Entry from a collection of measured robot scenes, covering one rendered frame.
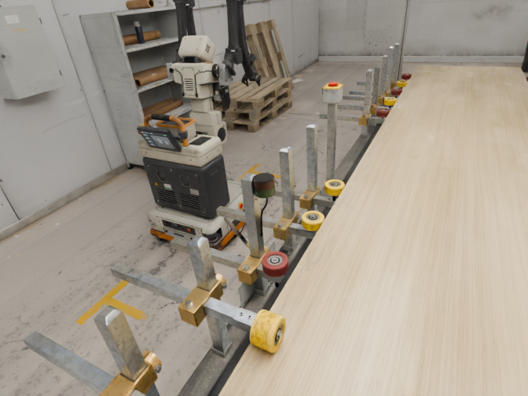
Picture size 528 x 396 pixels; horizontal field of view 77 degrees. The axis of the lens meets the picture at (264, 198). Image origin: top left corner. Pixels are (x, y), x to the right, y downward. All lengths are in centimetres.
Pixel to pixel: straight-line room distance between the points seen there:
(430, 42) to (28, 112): 758
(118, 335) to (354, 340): 50
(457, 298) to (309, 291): 37
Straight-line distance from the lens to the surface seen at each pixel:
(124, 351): 72
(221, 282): 91
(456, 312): 97
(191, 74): 238
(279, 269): 100
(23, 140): 350
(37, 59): 330
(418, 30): 872
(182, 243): 122
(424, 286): 100
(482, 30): 870
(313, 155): 139
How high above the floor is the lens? 159
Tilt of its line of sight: 31 degrees down
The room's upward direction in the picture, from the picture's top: 5 degrees counter-clockwise
